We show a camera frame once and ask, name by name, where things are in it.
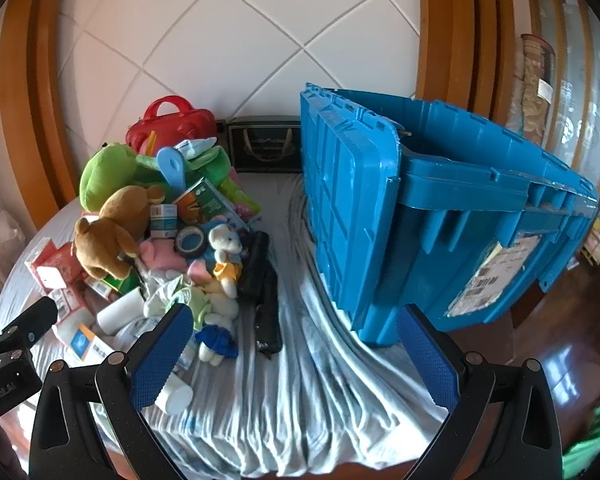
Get green flat box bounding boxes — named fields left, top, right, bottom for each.
left=105, top=272, right=141, bottom=296

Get black folding umbrella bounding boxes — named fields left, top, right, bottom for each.
left=236, top=231, right=284, bottom=358

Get white bear plush yellow shirt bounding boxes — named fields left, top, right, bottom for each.
left=200, top=222, right=245, bottom=301

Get grey striped tablecloth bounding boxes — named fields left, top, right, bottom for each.
left=0, top=172, right=461, bottom=478

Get blue plastic crate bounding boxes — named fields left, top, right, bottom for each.
left=299, top=82, right=600, bottom=348

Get brown teddy bear plush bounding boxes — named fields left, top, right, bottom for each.
left=74, top=185, right=167, bottom=281

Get rolled patterned carpet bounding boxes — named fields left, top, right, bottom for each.
left=505, top=34, right=556, bottom=136

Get clear plastic bag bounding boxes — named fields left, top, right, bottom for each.
left=0, top=210, right=26, bottom=246

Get white plastic bottle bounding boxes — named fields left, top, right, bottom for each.
left=157, top=377, right=193, bottom=415

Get white and teal medicine box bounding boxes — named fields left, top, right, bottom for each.
left=150, top=204, right=180, bottom=238

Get green frog plush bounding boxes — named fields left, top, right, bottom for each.
left=79, top=141, right=233, bottom=213

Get frosted glass cabinet door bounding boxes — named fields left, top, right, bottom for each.
left=530, top=0, right=600, bottom=186

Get green and orange carton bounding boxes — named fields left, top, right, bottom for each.
left=172, top=177, right=238, bottom=226

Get black bag tan handles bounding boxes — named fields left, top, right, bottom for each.
left=227, top=116, right=303, bottom=175

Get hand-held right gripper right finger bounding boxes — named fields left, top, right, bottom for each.
left=396, top=304, right=565, bottom=480

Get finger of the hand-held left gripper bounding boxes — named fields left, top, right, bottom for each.
left=0, top=296, right=59, bottom=361

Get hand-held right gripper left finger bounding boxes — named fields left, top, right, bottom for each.
left=28, top=302, right=196, bottom=480

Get pink plush toy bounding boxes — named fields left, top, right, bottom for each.
left=139, top=237, right=186, bottom=273

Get red plastic basket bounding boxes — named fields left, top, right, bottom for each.
left=126, top=95, right=217, bottom=157

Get white plush doll blue skirt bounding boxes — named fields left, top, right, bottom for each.
left=196, top=295, right=240, bottom=365

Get white toothpaste tube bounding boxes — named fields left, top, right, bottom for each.
left=174, top=136, right=218, bottom=158

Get white box blue orange print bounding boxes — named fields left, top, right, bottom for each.
left=62, top=322, right=116, bottom=366

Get dark blue tape roll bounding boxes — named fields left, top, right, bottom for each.
left=176, top=226, right=208, bottom=259

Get white and pink box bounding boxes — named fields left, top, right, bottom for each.
left=55, top=285, right=92, bottom=318

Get white paper roll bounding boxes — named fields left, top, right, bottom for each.
left=96, top=290, right=146, bottom=335

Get pink and green package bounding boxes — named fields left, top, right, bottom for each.
left=222, top=170, right=261, bottom=216

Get cluttered shelf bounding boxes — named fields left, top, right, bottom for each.
left=582, top=195, right=600, bottom=266

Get green and white cloth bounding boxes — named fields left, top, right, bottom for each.
left=142, top=280, right=211, bottom=331

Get blue plastic scoop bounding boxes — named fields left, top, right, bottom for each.
left=156, top=146, right=187, bottom=196

